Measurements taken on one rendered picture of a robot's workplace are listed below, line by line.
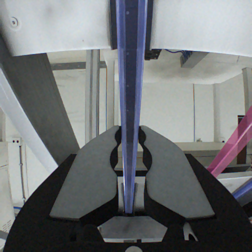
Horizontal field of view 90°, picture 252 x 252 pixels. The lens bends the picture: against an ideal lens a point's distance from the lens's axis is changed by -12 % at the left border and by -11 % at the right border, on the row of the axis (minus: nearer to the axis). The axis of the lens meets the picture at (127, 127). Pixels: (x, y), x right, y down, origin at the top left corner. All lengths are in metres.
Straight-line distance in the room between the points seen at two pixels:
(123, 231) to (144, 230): 0.05
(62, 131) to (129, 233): 0.26
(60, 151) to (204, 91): 2.15
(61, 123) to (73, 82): 1.96
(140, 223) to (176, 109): 1.78
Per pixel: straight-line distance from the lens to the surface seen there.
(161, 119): 1.96
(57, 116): 0.17
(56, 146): 0.17
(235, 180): 0.29
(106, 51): 0.59
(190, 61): 0.59
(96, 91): 0.47
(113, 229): 0.36
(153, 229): 0.37
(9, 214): 1.36
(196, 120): 2.12
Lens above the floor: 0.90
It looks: level
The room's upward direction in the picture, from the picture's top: 180 degrees clockwise
